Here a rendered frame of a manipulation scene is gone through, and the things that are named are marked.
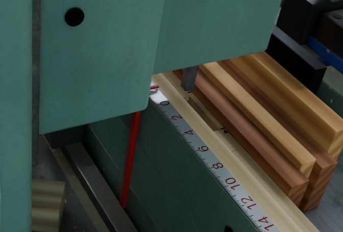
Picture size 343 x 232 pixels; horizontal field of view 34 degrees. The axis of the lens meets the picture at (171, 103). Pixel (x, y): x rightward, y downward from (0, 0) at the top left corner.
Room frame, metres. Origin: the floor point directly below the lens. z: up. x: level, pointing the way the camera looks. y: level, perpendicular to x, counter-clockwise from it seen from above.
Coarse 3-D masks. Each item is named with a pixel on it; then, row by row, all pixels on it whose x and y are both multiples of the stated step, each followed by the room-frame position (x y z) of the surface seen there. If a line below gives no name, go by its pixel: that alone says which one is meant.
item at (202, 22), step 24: (168, 0) 0.35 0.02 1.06; (192, 0) 0.36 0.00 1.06; (216, 0) 0.37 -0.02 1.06; (240, 0) 0.39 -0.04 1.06; (264, 0) 0.40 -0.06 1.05; (168, 24) 0.35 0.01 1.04; (192, 24) 0.36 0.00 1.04; (216, 24) 0.38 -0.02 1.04; (240, 24) 0.39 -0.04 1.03; (264, 24) 0.41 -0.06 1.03; (168, 48) 0.35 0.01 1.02; (192, 48) 0.37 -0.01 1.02; (216, 48) 0.38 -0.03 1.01; (240, 48) 0.40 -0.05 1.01; (264, 48) 0.41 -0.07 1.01
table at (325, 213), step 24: (120, 120) 0.41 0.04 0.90; (120, 144) 0.41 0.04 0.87; (120, 168) 0.40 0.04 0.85; (144, 168) 0.37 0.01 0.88; (336, 168) 0.40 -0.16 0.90; (144, 192) 0.36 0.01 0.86; (168, 192) 0.34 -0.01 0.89; (336, 192) 0.37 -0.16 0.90; (168, 216) 0.33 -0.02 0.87; (192, 216) 0.31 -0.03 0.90; (312, 216) 0.33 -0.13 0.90; (336, 216) 0.34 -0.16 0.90
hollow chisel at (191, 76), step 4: (184, 68) 0.41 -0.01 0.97; (188, 68) 0.41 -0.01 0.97; (192, 68) 0.41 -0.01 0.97; (196, 68) 0.41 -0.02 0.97; (184, 72) 0.41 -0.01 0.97; (188, 72) 0.41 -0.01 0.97; (192, 72) 0.41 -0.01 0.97; (196, 72) 0.41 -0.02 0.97; (184, 76) 0.41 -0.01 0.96; (188, 76) 0.41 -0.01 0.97; (192, 76) 0.41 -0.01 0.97; (196, 76) 0.41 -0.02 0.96; (184, 80) 0.41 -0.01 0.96; (188, 80) 0.41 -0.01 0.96; (192, 80) 0.41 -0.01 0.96; (184, 84) 0.41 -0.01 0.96; (188, 84) 0.41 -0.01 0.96; (192, 84) 0.41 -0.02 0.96; (184, 88) 0.41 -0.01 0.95; (188, 88) 0.41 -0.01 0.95; (192, 88) 0.41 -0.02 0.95
